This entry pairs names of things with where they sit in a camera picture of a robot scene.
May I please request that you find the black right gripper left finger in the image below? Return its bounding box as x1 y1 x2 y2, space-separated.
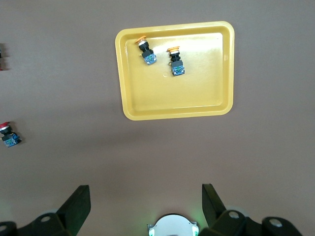
26 185 92 236

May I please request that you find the yellow plastic tray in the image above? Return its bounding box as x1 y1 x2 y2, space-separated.
115 21 236 121

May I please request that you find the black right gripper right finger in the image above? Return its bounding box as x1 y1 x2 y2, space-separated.
200 183 263 236

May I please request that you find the red push button switch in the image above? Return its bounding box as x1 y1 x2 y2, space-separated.
0 121 22 148
0 43 10 72

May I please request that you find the yellow push button switch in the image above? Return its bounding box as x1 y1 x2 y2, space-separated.
166 46 186 77
134 35 158 66

